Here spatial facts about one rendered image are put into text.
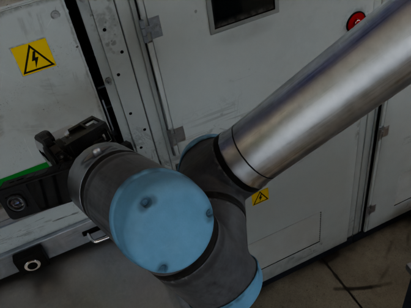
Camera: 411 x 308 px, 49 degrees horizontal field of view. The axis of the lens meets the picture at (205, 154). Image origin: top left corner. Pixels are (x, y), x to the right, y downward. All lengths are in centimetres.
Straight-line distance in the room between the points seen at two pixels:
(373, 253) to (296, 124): 156
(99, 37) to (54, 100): 23
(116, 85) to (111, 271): 41
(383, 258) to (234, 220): 153
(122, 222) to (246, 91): 83
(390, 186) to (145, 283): 118
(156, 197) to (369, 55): 25
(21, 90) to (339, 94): 53
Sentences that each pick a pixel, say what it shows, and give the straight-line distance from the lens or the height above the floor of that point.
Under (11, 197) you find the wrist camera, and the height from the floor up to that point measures 127.
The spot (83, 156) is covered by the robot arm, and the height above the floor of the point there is 132.
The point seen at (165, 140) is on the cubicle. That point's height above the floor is 89.
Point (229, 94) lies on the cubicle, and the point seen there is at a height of 97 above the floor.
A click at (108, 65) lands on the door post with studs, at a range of 104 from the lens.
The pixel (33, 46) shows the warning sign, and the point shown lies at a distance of 78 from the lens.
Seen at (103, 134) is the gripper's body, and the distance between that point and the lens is 61.
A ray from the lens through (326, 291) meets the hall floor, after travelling 190.
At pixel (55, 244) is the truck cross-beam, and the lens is 103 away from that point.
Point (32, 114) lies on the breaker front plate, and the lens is 84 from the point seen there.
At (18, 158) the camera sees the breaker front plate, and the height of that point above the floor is 113.
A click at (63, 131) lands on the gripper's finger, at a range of 69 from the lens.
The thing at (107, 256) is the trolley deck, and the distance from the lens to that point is 103.
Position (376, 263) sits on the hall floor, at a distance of 200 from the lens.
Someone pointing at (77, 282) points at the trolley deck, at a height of 85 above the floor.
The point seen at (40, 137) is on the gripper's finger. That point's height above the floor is 128.
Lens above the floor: 163
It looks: 41 degrees down
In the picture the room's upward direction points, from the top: 11 degrees counter-clockwise
